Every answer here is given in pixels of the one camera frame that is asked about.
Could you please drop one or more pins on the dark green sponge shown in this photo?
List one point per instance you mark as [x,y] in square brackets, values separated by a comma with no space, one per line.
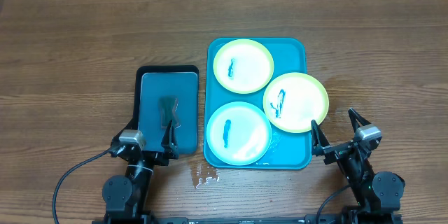
[168,106]

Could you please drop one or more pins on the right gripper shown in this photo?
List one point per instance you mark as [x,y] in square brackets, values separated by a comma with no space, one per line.
[321,145]

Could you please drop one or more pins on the black water tray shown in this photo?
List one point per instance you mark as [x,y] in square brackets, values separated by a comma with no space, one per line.
[154,82]

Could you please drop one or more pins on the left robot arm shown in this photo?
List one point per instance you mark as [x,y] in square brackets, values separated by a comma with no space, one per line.
[125,195]

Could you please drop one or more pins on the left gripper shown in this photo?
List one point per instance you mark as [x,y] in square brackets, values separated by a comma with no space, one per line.
[169,144]

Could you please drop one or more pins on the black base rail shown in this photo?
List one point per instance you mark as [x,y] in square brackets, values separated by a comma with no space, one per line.
[241,220]

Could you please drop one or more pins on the green rimmed plate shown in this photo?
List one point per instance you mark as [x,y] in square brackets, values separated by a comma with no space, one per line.
[243,66]
[292,100]

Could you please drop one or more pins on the light blue rimmed plate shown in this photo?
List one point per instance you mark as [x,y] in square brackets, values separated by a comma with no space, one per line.
[238,133]

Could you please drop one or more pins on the teal plastic serving tray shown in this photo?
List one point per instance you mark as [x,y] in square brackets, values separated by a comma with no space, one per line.
[287,150]

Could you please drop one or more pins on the green rimmed plate top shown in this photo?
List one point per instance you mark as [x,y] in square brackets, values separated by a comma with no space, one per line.
[243,66]

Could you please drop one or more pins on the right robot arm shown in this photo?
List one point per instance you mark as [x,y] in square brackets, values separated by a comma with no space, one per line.
[377,194]

